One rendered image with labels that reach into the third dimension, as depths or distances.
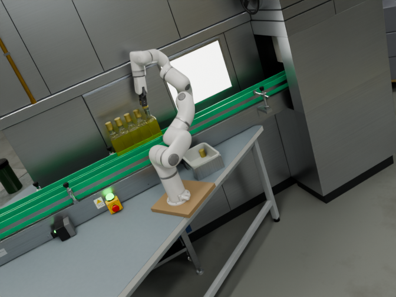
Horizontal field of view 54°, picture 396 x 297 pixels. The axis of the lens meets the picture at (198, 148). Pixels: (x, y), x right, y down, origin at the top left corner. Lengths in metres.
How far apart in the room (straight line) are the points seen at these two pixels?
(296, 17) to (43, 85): 1.45
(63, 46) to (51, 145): 0.57
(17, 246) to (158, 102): 1.11
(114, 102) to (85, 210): 0.64
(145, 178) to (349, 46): 1.48
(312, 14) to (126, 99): 1.18
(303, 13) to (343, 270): 1.48
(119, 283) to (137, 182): 0.68
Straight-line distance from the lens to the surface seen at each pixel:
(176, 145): 1.80
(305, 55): 2.44
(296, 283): 2.47
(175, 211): 1.94
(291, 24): 2.36
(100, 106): 2.35
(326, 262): 2.55
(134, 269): 1.78
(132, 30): 2.36
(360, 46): 2.71
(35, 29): 2.30
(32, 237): 2.29
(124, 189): 2.23
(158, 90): 2.41
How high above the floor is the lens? 1.83
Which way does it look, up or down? 26 degrees down
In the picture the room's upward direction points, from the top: 21 degrees counter-clockwise
